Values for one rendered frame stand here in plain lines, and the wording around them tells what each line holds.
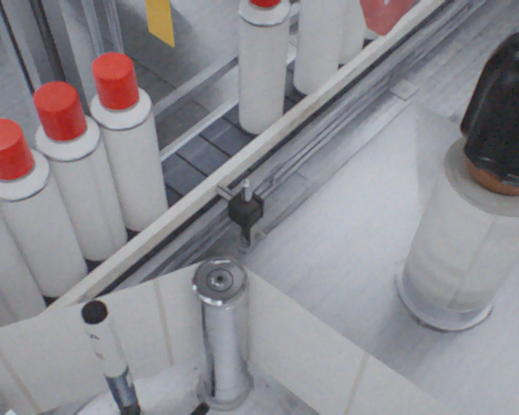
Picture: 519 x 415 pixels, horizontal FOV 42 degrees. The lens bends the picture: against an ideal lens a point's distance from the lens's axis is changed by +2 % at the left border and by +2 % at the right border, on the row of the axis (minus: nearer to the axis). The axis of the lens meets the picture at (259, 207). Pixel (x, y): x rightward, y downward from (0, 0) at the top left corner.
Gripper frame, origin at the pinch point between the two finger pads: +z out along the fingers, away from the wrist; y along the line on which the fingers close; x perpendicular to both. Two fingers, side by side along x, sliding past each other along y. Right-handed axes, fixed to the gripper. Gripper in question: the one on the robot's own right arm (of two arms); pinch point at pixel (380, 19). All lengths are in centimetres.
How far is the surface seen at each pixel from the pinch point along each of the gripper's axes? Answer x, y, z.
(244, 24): 19.2, 7.9, 15.1
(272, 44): 16.7, 9.3, 16.9
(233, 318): -2.3, -16.0, 14.5
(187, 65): 37, 15, 35
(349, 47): 17.6, 24.7, 27.2
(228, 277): -0.8, -14.8, 12.2
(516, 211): -11.9, 3.5, 12.5
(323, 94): 14.7, 16.2, 26.9
